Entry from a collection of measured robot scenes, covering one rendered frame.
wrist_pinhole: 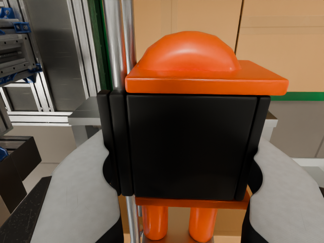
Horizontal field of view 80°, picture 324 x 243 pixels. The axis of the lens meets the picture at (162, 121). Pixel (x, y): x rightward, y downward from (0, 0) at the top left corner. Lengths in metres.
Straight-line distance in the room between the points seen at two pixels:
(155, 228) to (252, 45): 0.61
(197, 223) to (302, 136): 1.52
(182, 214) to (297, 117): 1.41
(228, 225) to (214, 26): 0.52
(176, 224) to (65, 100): 1.06
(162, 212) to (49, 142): 1.56
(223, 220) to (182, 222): 0.28
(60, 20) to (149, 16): 0.55
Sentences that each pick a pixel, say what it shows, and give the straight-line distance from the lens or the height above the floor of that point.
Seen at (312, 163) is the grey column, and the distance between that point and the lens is 1.83.
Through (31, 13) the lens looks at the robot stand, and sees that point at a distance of 1.16.
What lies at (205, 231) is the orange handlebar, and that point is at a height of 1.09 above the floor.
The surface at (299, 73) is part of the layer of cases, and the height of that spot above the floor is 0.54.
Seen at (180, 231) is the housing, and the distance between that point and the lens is 0.20.
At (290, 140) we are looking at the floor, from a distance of 1.64.
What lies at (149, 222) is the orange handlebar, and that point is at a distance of 0.17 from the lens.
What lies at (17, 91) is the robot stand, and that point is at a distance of 1.33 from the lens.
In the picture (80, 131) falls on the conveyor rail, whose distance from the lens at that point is 0.76.
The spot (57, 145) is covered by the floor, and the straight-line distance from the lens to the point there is 1.68.
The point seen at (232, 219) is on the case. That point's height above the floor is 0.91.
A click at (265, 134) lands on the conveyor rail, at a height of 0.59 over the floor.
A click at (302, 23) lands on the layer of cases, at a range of 0.75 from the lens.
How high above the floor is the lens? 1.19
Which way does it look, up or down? 63 degrees down
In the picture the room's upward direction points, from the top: 175 degrees counter-clockwise
